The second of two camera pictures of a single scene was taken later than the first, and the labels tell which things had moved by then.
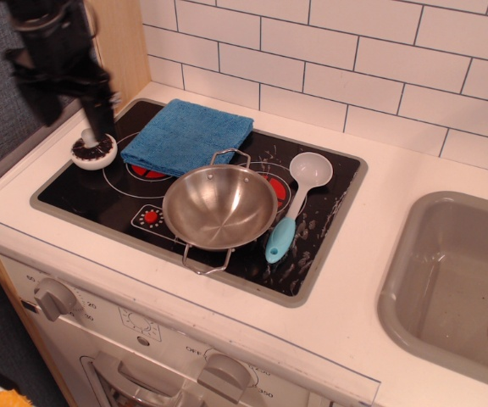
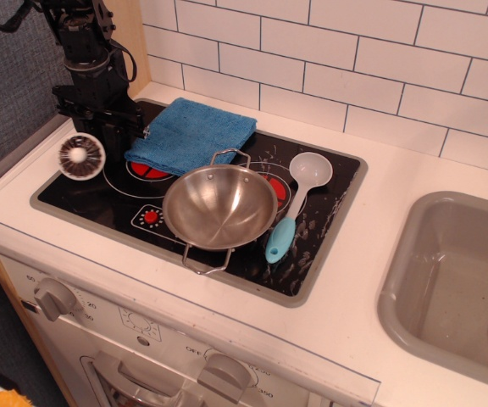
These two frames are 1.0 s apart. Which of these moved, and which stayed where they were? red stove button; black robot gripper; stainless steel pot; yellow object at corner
Moved: black robot gripper
Stayed: stainless steel pot; red stove button; yellow object at corner
